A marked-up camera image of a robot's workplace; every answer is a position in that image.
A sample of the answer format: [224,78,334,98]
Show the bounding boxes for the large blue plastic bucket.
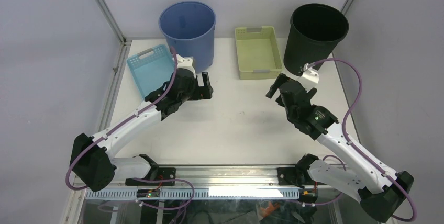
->
[159,1,216,73]

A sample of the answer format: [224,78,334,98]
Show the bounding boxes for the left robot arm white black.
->
[70,68,213,192]

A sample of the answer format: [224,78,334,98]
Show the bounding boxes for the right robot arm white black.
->
[266,73,414,222]

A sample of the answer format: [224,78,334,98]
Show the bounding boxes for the light green plastic basket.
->
[235,26,283,80]

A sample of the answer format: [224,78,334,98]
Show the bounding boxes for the light blue plastic basket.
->
[126,44,174,98]

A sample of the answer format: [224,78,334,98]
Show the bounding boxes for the black plastic bucket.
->
[283,3,349,76]

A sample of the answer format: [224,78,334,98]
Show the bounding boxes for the orange object under table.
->
[257,200,280,218]

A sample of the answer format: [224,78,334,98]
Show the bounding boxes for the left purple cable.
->
[65,46,179,192]

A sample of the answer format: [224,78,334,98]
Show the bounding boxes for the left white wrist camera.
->
[176,54,196,76]

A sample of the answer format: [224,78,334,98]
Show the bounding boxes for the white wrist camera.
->
[298,63,319,87]
[176,54,196,76]

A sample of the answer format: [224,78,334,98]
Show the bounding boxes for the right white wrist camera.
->
[298,63,319,87]

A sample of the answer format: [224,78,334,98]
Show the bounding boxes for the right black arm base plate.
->
[276,167,305,188]

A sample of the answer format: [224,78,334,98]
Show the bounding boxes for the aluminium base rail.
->
[87,164,299,193]

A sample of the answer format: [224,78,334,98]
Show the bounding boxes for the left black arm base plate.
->
[125,167,176,187]

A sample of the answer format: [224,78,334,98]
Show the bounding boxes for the white slotted cable duct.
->
[85,186,299,200]

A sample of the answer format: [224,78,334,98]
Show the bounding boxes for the left corner aluminium post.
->
[95,0,126,44]

